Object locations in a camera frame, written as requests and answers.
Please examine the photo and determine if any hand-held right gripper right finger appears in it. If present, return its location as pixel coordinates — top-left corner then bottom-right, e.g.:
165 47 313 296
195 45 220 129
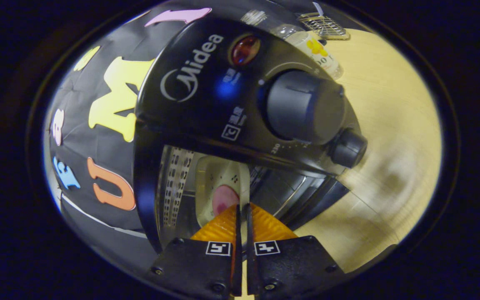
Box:
245 203 345 298

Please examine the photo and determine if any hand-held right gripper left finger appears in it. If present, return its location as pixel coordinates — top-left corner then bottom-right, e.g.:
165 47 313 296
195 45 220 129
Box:
147 203 243 298

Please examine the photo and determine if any pink ham slice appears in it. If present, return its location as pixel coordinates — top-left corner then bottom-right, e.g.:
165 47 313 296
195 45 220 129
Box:
212 185 240 217

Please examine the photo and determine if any white square plate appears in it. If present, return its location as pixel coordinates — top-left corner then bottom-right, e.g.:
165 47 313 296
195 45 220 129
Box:
194 155 251 228

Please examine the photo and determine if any black electric oven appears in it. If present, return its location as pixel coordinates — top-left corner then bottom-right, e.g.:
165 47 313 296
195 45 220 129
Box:
133 17 369 255

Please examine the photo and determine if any clear glass bottle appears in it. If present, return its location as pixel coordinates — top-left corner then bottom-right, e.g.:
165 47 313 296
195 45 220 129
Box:
240 9 344 80

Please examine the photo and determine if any metal wire basket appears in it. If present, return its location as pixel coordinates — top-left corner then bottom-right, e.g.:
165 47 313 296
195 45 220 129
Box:
297 12 351 41

